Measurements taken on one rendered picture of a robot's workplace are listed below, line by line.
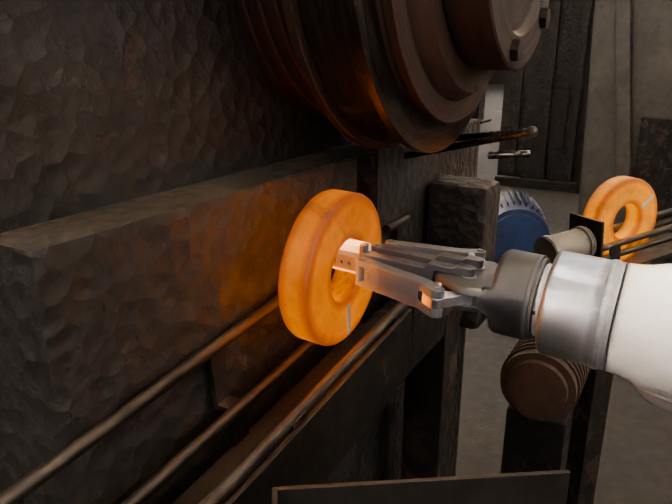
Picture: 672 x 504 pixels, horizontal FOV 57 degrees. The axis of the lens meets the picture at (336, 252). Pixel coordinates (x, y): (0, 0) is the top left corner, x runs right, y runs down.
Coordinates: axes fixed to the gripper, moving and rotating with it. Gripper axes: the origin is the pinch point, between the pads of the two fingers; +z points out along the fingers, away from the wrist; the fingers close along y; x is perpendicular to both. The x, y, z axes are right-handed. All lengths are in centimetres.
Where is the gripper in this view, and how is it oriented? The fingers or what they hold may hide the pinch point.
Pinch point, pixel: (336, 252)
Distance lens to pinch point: 61.8
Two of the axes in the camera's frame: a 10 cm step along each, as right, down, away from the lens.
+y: 4.9, -2.7, 8.3
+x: 0.4, -9.4, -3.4
